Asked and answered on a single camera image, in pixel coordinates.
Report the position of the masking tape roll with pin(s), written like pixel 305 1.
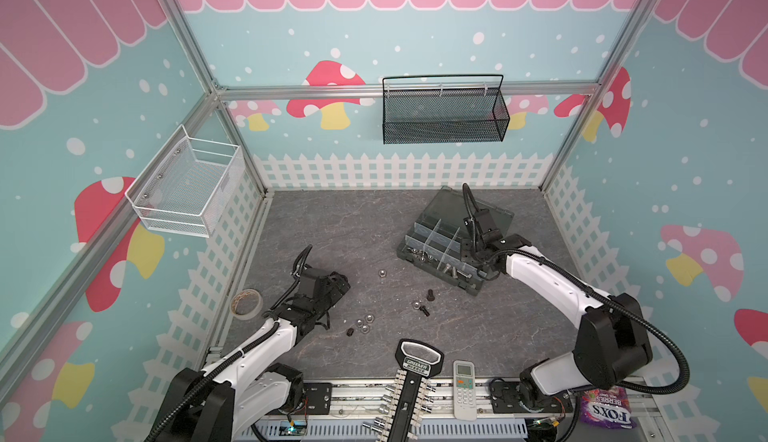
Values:
pixel 246 305

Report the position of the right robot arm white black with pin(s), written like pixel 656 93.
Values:
pixel 613 339

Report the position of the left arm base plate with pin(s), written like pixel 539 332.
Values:
pixel 312 398

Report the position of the black mesh wall basket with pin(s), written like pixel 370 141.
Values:
pixel 449 108

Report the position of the white remote control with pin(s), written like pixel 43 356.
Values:
pixel 464 394

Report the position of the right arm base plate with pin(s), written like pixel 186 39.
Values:
pixel 505 397

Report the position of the white wire wall basket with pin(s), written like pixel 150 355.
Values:
pixel 187 186

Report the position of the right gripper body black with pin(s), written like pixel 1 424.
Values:
pixel 471 250

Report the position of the black bolts cluster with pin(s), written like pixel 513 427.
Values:
pixel 421 306

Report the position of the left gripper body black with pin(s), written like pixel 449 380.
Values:
pixel 331 296

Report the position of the black tool with sockets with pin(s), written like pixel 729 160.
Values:
pixel 409 399

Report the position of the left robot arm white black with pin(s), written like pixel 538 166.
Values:
pixel 220 401

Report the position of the grey compartment organizer box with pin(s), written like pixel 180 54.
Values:
pixel 447 238

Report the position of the purple Fox's candy bag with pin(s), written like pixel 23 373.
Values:
pixel 609 409

